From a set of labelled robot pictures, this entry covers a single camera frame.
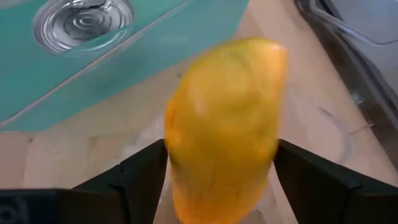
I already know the salmon can silver lid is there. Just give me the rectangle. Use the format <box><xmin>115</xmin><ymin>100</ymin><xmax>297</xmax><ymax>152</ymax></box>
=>
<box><xmin>32</xmin><ymin>0</ymin><xmax>135</xmax><ymax>59</ymax></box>

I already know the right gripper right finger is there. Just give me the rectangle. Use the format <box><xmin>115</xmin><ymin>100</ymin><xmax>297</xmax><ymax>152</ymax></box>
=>
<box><xmin>273</xmin><ymin>139</ymin><xmax>398</xmax><ymax>224</ymax></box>

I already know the yellow mango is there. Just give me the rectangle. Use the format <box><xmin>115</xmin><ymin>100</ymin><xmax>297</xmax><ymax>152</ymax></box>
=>
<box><xmin>164</xmin><ymin>36</ymin><xmax>289</xmax><ymax>224</ymax></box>

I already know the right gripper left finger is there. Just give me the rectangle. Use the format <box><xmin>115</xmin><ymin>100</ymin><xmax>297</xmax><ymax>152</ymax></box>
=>
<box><xmin>0</xmin><ymin>139</ymin><xmax>169</xmax><ymax>224</ymax></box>

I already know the teal plastic tray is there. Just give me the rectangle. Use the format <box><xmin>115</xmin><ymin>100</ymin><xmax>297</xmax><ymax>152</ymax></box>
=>
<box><xmin>0</xmin><ymin>0</ymin><xmax>249</xmax><ymax>132</ymax></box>

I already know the clear plastic container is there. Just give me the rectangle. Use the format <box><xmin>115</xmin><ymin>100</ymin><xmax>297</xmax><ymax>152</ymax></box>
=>
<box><xmin>295</xmin><ymin>0</ymin><xmax>398</xmax><ymax>170</ymax></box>

